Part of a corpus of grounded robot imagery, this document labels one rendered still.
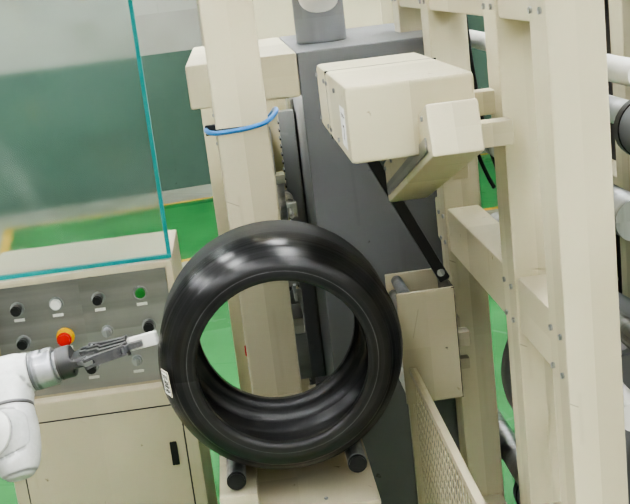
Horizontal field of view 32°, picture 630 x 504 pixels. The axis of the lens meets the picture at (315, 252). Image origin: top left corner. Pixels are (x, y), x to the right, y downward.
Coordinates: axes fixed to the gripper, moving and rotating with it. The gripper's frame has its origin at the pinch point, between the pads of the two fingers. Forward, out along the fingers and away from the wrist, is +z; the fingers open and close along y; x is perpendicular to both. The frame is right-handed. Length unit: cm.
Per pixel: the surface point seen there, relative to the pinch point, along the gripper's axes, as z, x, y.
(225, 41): 36, -59, 26
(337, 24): 69, -53, 81
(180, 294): 12.2, -10.3, -7.8
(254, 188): 33.7, -22.7, 25.6
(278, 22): 64, -47, 326
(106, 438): -28, 43, 57
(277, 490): 19.7, 45.6, 0.9
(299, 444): 28.4, 29.9, -12.1
